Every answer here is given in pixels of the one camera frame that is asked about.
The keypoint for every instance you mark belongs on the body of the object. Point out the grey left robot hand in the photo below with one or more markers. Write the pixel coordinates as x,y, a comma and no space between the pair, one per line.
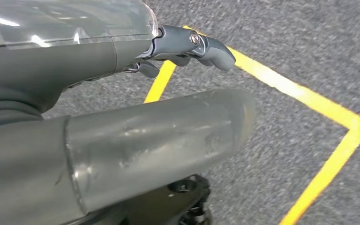
74,161

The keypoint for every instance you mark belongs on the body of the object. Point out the black robot leg part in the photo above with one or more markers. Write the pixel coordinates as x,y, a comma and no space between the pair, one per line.
167,198

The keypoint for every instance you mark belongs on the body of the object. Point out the yellow floor tape square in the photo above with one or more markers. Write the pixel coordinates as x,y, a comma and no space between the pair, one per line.
291,90

